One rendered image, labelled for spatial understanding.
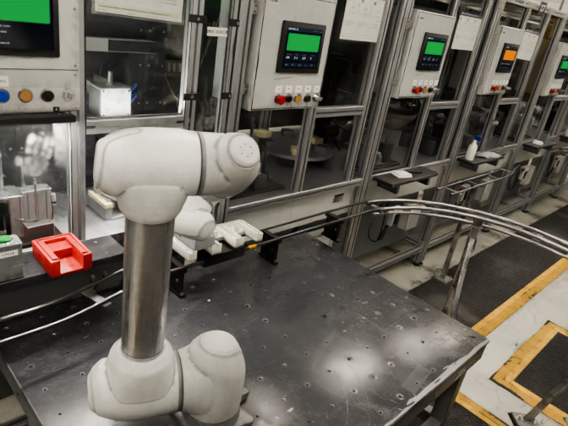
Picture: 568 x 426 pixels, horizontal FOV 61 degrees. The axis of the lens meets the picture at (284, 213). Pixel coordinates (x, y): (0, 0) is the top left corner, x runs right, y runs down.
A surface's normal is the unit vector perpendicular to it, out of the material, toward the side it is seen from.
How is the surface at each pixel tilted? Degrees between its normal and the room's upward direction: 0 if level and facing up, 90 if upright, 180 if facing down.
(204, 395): 87
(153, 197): 99
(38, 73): 90
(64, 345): 0
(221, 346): 6
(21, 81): 90
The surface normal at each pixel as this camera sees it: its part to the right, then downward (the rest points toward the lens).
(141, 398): 0.30, 0.44
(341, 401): 0.16, -0.90
